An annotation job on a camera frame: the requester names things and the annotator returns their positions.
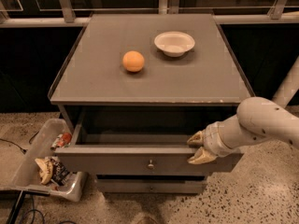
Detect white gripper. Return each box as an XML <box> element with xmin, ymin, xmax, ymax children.
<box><xmin>187</xmin><ymin>121</ymin><xmax>240</xmax><ymax>165</ymax></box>

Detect grey drawer cabinet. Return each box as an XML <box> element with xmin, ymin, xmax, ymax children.
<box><xmin>49</xmin><ymin>14</ymin><xmax>253</xmax><ymax>183</ymax></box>

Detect tan crumpled bag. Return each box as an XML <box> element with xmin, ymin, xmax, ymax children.
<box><xmin>35</xmin><ymin>158</ymin><xmax>53</xmax><ymax>185</ymax></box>

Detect grey drawer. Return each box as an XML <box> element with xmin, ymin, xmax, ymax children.
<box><xmin>56</xmin><ymin>106</ymin><xmax>242</xmax><ymax>176</ymax></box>
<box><xmin>97</xmin><ymin>179</ymin><xmax>206</xmax><ymax>194</ymax></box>

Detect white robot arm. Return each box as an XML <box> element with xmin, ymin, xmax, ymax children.
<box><xmin>187</xmin><ymin>58</ymin><xmax>299</xmax><ymax>164</ymax></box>

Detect grey top drawer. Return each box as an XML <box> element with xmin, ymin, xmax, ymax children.
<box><xmin>56</xmin><ymin>106</ymin><xmax>242</xmax><ymax>176</ymax></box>

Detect white paper bowl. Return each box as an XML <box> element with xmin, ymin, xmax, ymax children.
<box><xmin>154</xmin><ymin>32</ymin><xmax>195</xmax><ymax>57</ymax></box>

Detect dark snack packet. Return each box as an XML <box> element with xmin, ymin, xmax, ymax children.
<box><xmin>50</xmin><ymin>157</ymin><xmax>70</xmax><ymax>186</ymax></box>

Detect orange fruit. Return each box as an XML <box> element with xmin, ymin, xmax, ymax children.
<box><xmin>122</xmin><ymin>50</ymin><xmax>145</xmax><ymax>73</ymax></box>

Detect grey bottom drawer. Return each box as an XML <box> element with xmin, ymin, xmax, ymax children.
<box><xmin>97</xmin><ymin>179</ymin><xmax>206</xmax><ymax>194</ymax></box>

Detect clear plastic bin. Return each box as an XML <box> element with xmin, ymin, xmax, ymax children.
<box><xmin>7</xmin><ymin>119</ymin><xmax>87</xmax><ymax>202</ymax></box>

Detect black floor cable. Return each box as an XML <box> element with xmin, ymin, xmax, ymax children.
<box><xmin>0</xmin><ymin>130</ymin><xmax>40</xmax><ymax>155</ymax></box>

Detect metal window railing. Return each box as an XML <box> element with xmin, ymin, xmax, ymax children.
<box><xmin>0</xmin><ymin>0</ymin><xmax>299</xmax><ymax>23</ymax></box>

